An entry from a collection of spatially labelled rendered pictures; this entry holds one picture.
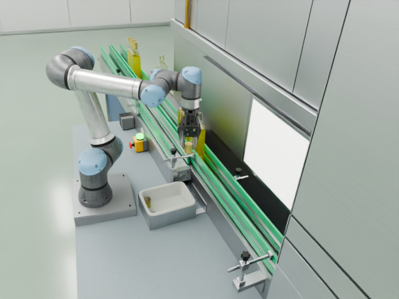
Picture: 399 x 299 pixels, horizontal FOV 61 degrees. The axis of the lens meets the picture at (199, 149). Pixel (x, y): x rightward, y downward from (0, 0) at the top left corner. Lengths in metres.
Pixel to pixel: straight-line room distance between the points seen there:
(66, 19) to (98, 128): 5.92
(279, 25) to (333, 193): 0.80
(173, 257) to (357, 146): 1.03
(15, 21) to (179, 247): 6.35
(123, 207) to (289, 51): 0.96
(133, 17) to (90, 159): 6.26
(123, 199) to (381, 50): 1.33
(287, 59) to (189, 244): 0.83
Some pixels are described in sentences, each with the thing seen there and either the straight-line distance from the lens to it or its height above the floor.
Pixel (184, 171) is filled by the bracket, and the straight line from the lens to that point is 1.66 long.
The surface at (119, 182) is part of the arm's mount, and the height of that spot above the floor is 0.80.
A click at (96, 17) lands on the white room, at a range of 7.45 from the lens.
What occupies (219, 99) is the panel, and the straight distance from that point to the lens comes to 1.66.
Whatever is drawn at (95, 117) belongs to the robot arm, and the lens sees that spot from 1.54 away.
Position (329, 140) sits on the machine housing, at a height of 1.60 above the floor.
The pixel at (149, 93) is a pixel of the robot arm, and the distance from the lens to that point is 1.19.
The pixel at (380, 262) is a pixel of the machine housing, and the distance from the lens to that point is 0.60.
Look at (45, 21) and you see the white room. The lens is 7.37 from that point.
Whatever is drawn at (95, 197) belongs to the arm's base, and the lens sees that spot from 1.58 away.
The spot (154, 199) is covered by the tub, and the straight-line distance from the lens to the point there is 1.65.
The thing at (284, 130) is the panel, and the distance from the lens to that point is 1.27.
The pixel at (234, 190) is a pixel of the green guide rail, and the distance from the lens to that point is 1.51.
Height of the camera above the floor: 1.88
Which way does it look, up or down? 34 degrees down
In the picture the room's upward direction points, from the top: 4 degrees clockwise
